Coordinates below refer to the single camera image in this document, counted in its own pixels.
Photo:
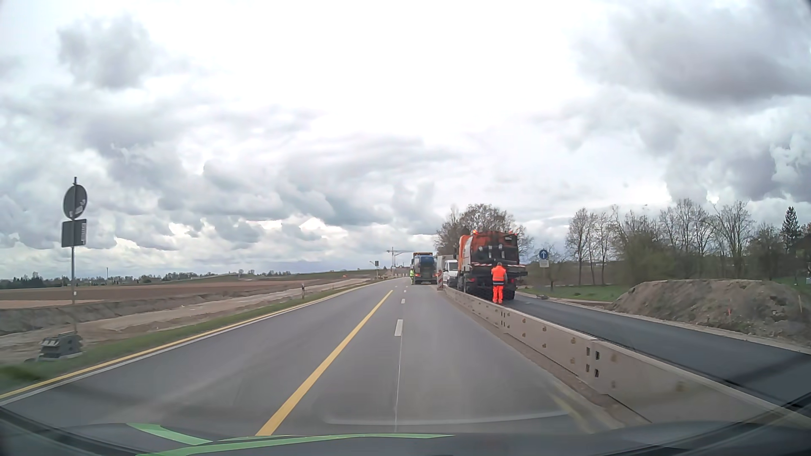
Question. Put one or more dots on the construction crane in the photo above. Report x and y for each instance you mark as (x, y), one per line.
(395, 256)

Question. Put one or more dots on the dark lorry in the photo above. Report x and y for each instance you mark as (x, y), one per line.
(424, 268)

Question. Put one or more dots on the white van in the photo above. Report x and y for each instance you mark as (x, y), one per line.
(450, 271)

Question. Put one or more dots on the large bare tree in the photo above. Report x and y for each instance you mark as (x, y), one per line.
(478, 223)

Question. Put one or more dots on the orange lorry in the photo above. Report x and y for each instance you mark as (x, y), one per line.
(485, 263)

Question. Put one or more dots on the blue round road sign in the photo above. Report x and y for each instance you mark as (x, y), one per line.
(543, 256)

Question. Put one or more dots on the grey asphalt road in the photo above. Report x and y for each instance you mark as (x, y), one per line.
(355, 380)

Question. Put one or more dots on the road markings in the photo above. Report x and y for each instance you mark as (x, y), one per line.
(315, 375)

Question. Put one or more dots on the grass field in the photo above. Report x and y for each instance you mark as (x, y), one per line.
(580, 292)

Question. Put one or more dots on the concrete barrier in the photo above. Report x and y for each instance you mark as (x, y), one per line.
(570, 351)

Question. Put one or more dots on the car's own bonnet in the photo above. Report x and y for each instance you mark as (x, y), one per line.
(405, 443)

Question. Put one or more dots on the row of bare trees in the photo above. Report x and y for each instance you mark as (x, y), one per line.
(690, 244)

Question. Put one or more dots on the bare earth field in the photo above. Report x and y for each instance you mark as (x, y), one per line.
(127, 304)

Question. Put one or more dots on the grass verge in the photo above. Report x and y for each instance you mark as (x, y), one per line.
(127, 347)

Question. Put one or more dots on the distant line of trees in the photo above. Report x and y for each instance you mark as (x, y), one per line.
(95, 278)

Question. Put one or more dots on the dark new asphalt road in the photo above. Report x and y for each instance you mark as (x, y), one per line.
(697, 351)

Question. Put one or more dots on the mound of earth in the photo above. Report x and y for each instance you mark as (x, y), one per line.
(716, 305)

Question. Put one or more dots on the round road sign on post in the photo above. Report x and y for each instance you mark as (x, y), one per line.
(74, 231)

